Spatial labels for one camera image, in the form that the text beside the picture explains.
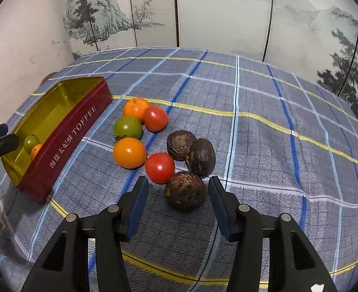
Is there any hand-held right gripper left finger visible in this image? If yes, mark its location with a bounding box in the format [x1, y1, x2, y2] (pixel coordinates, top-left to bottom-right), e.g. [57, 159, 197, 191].
[21, 175, 149, 292]

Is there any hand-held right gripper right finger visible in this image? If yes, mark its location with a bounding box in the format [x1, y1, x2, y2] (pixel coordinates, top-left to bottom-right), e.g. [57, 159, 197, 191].
[208, 176, 339, 292]

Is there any small green tomato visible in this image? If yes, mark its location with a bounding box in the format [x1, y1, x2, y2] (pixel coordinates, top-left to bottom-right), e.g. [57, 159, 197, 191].
[24, 135, 40, 155]

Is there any small orange tomato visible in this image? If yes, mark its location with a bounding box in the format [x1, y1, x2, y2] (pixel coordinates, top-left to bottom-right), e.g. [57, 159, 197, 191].
[30, 144, 43, 161]

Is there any dark brown mangosteen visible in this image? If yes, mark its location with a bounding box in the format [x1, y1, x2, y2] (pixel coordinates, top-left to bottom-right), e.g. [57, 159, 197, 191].
[185, 138, 216, 177]
[167, 130, 197, 161]
[165, 172, 206, 213]

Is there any red tomato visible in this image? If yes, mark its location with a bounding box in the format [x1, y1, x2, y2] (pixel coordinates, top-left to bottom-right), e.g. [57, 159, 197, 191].
[143, 106, 169, 132]
[145, 153, 176, 184]

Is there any red and gold tin box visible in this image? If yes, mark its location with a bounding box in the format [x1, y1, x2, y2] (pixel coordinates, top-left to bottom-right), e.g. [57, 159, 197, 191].
[0, 76, 113, 204]

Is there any orange tangerine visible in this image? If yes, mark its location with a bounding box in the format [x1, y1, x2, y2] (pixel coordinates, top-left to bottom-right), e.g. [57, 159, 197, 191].
[123, 98, 150, 121]

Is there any blue plaid tablecloth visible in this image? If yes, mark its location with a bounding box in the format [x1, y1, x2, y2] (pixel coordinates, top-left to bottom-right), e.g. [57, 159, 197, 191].
[0, 47, 358, 292]

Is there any landscape painted folding screen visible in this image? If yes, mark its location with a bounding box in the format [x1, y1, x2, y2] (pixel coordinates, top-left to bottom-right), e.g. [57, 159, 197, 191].
[57, 0, 358, 131]

